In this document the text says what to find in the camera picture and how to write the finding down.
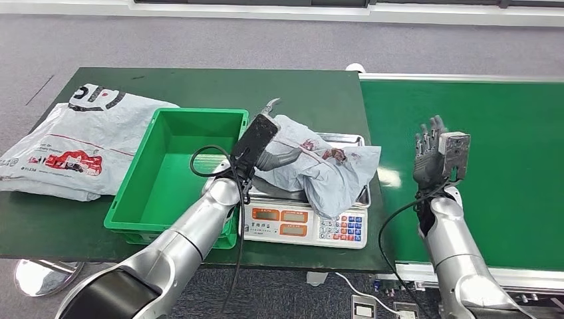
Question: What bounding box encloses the green plastic crate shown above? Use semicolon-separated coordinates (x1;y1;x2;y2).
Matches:
104;108;250;250

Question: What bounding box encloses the white floor cable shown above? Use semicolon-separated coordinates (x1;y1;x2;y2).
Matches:
335;272;402;317

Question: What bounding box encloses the chrome round table base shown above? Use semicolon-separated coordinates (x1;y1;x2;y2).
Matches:
13;259;84;298

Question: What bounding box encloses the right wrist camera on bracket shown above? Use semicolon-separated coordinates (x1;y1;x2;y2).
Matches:
438;131;472;182

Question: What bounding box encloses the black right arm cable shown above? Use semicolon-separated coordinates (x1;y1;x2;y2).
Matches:
378;178;459;319

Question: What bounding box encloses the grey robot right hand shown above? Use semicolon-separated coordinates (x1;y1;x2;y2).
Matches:
413;115;455;192

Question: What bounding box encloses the large flat printed mailer bag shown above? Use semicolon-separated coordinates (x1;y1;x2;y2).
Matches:
0;83;180;203

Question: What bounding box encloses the grey parcel bag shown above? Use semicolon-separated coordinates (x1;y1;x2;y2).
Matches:
255;114;382;220

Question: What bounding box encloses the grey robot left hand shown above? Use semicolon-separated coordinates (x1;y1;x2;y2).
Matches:
255;97;305;173

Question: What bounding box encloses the grey table leg bracket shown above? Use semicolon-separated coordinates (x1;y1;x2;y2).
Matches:
306;272;329;288

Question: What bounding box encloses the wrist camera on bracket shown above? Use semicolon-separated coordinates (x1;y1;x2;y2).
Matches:
229;113;279;181
438;131;472;182

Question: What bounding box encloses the green conveyor belt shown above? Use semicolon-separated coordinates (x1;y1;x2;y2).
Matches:
358;72;564;304

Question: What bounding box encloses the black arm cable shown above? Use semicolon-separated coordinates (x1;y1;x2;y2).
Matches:
378;178;459;319
190;145;247;319

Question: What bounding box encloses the white scale with steel tray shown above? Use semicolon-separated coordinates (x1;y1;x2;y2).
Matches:
239;132;372;250

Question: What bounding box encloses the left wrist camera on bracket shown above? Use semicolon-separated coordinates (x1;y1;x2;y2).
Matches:
229;113;279;181

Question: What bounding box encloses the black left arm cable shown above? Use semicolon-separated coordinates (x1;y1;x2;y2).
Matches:
190;145;247;319

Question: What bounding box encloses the grey floor socket box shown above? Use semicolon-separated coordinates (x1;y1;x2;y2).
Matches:
351;296;378;319
393;302;420;319

